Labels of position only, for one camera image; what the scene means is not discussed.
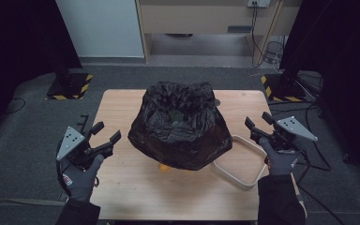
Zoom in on wooden cabinet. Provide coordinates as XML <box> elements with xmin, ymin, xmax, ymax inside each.
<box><xmin>135</xmin><ymin>0</ymin><xmax>303</xmax><ymax>65</ymax></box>

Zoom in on long black floor cable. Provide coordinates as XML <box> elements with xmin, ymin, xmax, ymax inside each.
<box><xmin>268</xmin><ymin>102</ymin><xmax>332</xmax><ymax>173</ymax></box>

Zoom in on person's right hand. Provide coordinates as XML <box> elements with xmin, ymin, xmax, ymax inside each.
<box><xmin>259</xmin><ymin>137</ymin><xmax>303</xmax><ymax>177</ymax></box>

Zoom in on grey floor strip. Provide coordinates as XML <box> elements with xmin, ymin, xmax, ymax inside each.
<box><xmin>0</xmin><ymin>196</ymin><xmax>67</xmax><ymax>207</ymax></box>

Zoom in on black socket cables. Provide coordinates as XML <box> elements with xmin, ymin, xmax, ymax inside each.
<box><xmin>250</xmin><ymin>2</ymin><xmax>286</xmax><ymax>68</ymax></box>

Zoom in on thin black floor cable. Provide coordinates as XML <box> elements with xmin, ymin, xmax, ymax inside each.
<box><xmin>5</xmin><ymin>97</ymin><xmax>26</xmax><ymax>115</ymax></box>

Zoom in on black garbage bag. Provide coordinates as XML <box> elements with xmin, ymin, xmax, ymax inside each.
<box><xmin>127</xmin><ymin>81</ymin><xmax>233</xmax><ymax>172</ymax></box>

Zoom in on person's left hand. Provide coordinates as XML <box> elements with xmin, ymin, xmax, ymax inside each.
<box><xmin>59</xmin><ymin>154</ymin><xmax>106</xmax><ymax>203</ymax></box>

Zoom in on white wall socket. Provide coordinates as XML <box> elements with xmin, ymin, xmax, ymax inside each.
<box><xmin>247</xmin><ymin>0</ymin><xmax>271</xmax><ymax>8</ymax></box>

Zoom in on white bin rim ring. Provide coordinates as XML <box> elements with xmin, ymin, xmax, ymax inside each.
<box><xmin>210</xmin><ymin>134</ymin><xmax>270</xmax><ymax>191</ymax></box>

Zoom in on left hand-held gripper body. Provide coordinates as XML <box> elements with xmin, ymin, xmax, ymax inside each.
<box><xmin>55</xmin><ymin>126</ymin><xmax>115</xmax><ymax>172</ymax></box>

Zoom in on black floor tape mark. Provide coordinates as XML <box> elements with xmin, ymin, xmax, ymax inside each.
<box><xmin>76</xmin><ymin>114</ymin><xmax>90</xmax><ymax>133</ymax></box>

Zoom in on black stand base yellow stripes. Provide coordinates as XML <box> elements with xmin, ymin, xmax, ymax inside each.
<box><xmin>260</xmin><ymin>73</ymin><xmax>308</xmax><ymax>103</ymax></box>
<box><xmin>46</xmin><ymin>72</ymin><xmax>94</xmax><ymax>101</ymax></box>

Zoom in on right hand-held gripper cable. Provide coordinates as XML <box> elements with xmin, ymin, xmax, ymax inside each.
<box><xmin>295</xmin><ymin>149</ymin><xmax>338</xmax><ymax>225</ymax></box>

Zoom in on black curtain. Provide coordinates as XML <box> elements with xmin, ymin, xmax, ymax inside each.
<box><xmin>0</xmin><ymin>0</ymin><xmax>83</xmax><ymax>144</ymax></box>
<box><xmin>279</xmin><ymin>0</ymin><xmax>360</xmax><ymax>182</ymax></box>

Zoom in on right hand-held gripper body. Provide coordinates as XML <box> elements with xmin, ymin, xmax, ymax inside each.
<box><xmin>256</xmin><ymin>115</ymin><xmax>319</xmax><ymax>154</ymax></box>

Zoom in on white partition panel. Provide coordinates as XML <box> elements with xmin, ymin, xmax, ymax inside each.
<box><xmin>55</xmin><ymin>0</ymin><xmax>145</xmax><ymax>59</ymax></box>

